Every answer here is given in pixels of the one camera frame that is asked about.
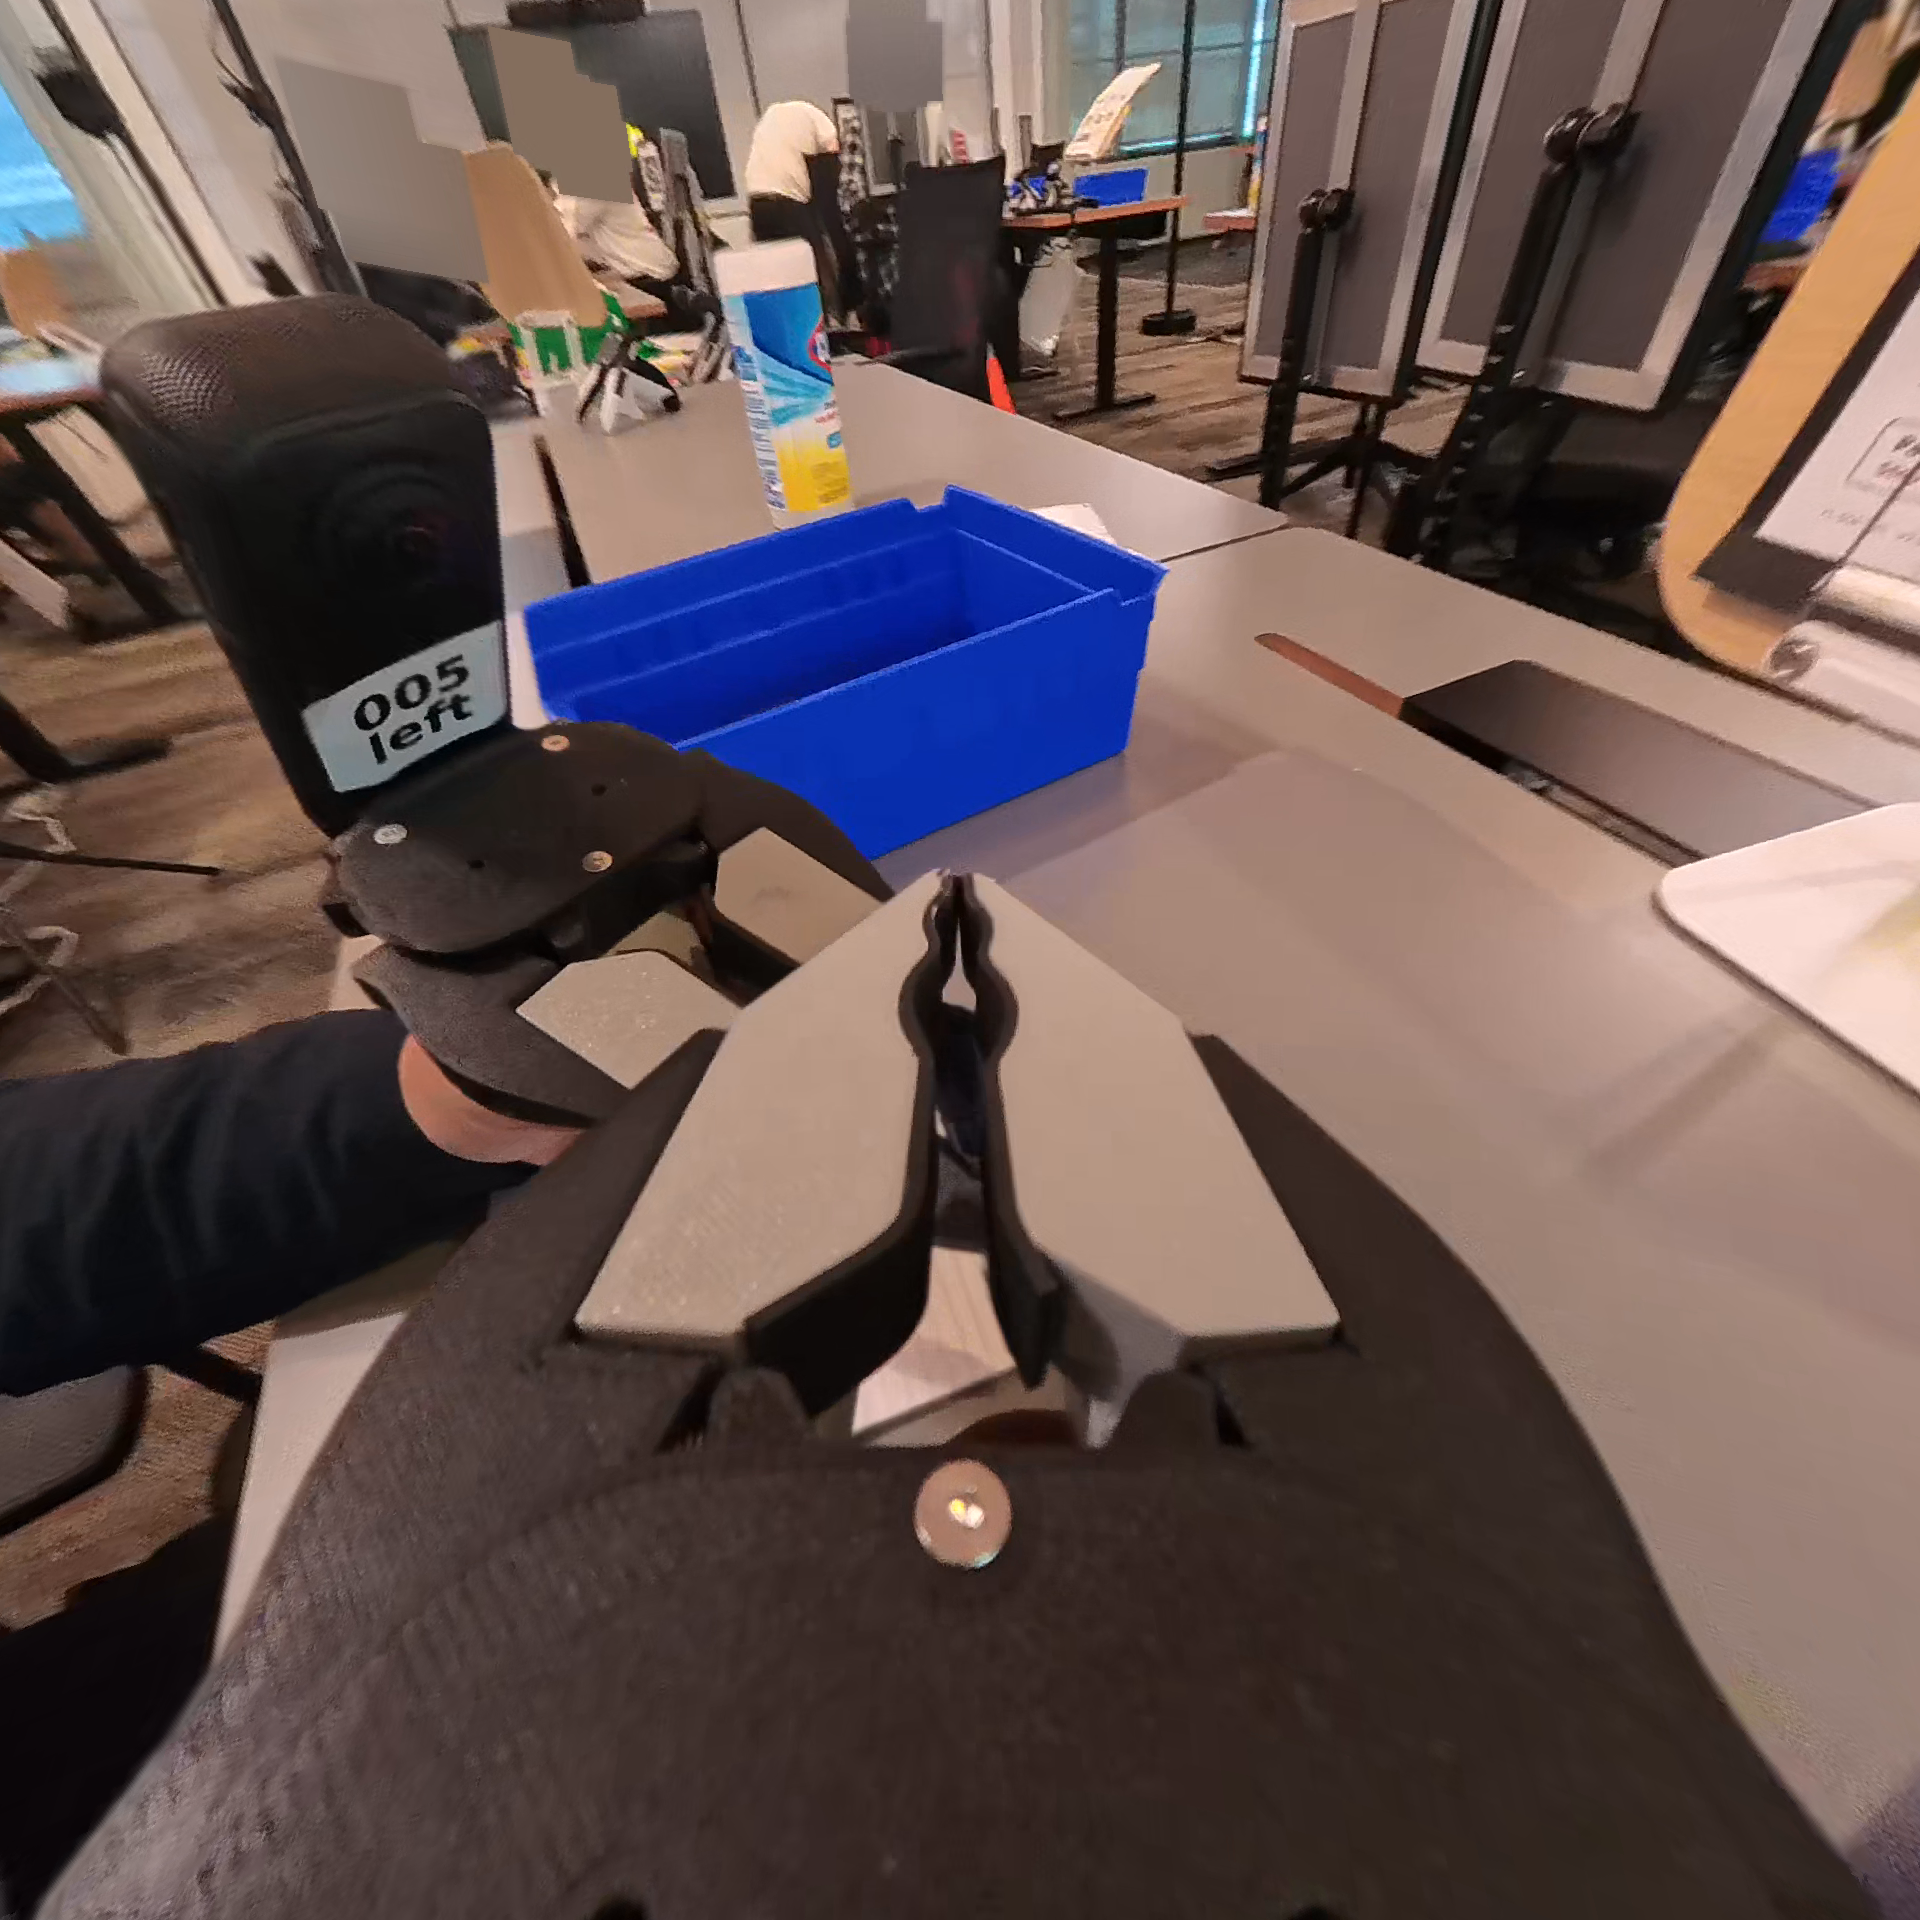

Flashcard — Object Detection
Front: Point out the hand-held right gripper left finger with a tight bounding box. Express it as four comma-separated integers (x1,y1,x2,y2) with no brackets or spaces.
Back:
572,873,965,1419

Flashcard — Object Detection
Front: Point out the wooden standing desk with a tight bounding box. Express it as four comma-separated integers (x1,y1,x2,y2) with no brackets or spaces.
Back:
997,191,1187,414

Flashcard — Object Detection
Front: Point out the black wall screen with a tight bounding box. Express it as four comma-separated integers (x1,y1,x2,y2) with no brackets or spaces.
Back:
451,6,736,203

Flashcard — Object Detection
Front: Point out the blue plastic bin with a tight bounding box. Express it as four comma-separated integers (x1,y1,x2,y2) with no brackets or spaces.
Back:
525,486,1168,859

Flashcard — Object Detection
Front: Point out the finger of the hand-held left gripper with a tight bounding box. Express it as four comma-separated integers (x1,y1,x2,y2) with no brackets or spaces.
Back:
515,947,742,1096
708,824,890,999

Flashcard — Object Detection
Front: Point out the grey panel on black stand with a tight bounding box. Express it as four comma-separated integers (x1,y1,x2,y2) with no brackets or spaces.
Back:
1237,0,1480,512
1418,0,1854,557

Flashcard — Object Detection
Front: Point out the white document stand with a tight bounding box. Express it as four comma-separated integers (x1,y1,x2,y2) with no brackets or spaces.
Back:
1656,88,1920,1096

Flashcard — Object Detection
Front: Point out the white sign card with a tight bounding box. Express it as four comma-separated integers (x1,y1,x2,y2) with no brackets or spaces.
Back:
1065,63,1164,160

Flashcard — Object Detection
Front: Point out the white lined notepad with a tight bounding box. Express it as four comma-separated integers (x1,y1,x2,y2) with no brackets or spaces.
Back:
852,1245,1089,1448

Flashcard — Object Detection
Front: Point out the grey desk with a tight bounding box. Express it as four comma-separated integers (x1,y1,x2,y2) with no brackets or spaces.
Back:
211,526,1920,1846
533,352,1289,587

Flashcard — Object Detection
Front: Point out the black office chair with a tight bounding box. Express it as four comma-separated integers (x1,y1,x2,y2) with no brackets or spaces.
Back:
1486,403,1697,601

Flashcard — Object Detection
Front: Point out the person's left forearm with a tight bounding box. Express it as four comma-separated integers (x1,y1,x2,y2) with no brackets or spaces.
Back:
0,1008,536,1400

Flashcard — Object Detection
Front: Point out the wipes canister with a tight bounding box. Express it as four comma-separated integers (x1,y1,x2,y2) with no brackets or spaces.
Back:
713,243,857,530

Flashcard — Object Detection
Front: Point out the green white carton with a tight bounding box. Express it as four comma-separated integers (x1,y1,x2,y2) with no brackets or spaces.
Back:
509,299,633,400

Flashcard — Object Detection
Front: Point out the person's left hand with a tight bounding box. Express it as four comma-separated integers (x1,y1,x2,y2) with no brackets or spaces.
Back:
394,1038,587,1173

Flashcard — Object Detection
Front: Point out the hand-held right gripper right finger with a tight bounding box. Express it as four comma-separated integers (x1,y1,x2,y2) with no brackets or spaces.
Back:
960,873,1344,1448

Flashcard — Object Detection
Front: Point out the black desk cable cover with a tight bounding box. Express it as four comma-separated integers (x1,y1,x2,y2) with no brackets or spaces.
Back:
1401,659,1876,863

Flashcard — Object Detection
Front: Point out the printed instruction sheet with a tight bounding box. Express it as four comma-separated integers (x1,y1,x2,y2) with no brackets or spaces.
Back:
1747,382,1920,565

